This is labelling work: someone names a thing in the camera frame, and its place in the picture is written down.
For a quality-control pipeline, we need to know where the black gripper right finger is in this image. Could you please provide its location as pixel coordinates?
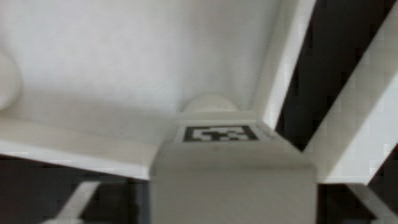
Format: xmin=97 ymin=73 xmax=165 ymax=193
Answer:
xmin=316 ymin=184 xmax=398 ymax=224

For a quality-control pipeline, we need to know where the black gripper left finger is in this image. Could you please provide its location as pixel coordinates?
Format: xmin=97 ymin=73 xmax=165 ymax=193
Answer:
xmin=40 ymin=181 xmax=149 ymax=224

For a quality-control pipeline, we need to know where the white table leg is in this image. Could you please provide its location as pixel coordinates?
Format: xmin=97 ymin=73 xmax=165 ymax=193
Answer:
xmin=149 ymin=94 xmax=316 ymax=224

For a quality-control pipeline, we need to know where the white square tabletop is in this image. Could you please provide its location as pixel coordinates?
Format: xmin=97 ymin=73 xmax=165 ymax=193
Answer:
xmin=0 ymin=0 xmax=316 ymax=179

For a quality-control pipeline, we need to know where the white U-shaped fence wall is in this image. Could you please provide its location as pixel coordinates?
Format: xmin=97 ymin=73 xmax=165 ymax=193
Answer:
xmin=303 ymin=8 xmax=398 ymax=184

